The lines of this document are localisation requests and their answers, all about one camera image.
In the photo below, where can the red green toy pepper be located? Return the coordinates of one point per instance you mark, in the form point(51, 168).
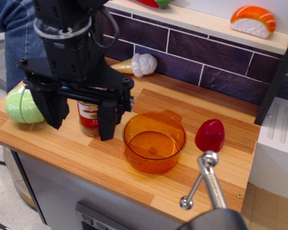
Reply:
point(156, 3)

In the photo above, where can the grey oven control panel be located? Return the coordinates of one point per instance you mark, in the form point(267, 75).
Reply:
point(89, 219)

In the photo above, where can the toy salmon sushi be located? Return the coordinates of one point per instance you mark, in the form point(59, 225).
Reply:
point(253, 20)

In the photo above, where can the dark grey shelf post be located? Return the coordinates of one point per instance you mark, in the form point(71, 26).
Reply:
point(272, 90)

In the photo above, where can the almond jar with red label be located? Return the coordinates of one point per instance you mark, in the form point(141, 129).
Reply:
point(88, 118)

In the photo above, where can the toy ice cream cone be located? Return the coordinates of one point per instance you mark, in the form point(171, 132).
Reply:
point(139, 65)

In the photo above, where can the person in blue jeans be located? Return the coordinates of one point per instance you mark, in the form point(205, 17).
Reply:
point(17, 23)

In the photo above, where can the orange transparent plastic pot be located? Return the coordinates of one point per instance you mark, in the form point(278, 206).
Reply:
point(154, 141)

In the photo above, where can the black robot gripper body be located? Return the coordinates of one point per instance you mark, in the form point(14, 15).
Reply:
point(75, 66)

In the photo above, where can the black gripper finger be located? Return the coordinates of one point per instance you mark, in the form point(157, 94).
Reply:
point(107, 118)
point(54, 108)

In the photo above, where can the green toy cabbage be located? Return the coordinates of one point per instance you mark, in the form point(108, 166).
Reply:
point(21, 108)

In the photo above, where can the dark red toy fruit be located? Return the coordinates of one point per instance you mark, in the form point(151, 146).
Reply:
point(210, 136)

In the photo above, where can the light wooden shelf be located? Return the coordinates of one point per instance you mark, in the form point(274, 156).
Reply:
point(202, 23)

